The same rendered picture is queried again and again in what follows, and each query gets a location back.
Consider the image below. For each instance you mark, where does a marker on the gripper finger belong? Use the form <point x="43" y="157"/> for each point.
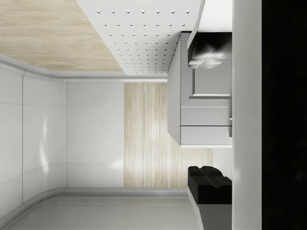
<point x="208" y="189"/>
<point x="206" y="48"/>

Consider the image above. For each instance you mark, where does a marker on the white cabinet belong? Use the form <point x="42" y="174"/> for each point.
<point x="206" y="117"/>

